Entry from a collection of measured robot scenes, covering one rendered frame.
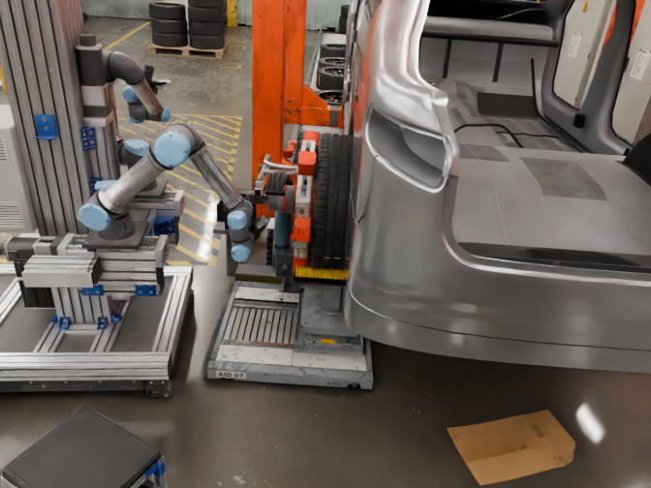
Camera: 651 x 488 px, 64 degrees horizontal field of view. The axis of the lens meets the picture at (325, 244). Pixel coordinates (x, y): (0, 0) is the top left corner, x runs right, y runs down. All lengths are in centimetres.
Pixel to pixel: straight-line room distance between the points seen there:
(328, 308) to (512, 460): 114
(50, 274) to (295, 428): 125
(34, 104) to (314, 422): 181
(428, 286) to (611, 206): 135
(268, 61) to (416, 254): 161
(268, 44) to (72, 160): 111
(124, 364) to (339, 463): 106
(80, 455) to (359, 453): 113
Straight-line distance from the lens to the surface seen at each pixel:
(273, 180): 236
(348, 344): 274
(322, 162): 230
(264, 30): 282
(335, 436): 254
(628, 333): 183
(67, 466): 212
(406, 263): 154
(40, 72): 237
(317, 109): 487
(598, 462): 284
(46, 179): 254
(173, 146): 194
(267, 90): 287
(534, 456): 271
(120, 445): 212
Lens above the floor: 192
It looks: 29 degrees down
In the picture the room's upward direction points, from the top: 5 degrees clockwise
